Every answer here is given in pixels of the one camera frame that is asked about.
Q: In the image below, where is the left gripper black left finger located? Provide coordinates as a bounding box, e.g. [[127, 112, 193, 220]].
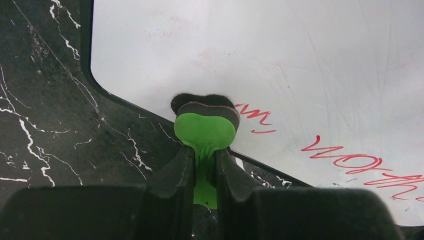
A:
[[0, 147, 195, 240]]

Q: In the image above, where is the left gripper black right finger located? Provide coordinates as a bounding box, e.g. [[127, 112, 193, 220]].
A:
[[214, 150, 403, 240]]

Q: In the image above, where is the green whiteboard eraser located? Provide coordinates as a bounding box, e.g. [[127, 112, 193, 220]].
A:
[[170, 93, 241, 209]]

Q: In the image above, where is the small whiteboard red writing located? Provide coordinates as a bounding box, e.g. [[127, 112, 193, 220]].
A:
[[80, 0, 424, 227]]

